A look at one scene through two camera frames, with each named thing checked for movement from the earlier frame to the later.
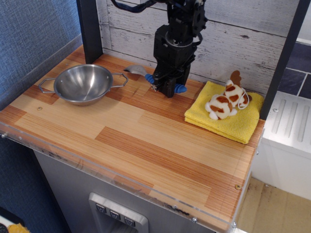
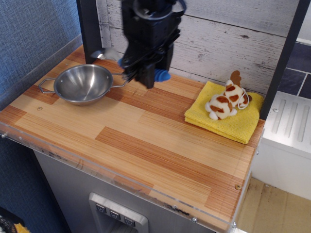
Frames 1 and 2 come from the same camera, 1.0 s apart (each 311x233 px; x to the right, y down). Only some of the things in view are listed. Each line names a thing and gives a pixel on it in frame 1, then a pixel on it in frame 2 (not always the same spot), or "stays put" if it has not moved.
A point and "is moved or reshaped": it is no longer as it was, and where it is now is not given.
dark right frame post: (281, 63) stays put
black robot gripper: (174, 55) -> (150, 27)
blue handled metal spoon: (139, 70) is moved or reshaped
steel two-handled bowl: (84, 84) stays put
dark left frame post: (90, 28) stays put
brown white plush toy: (219, 107) stays put
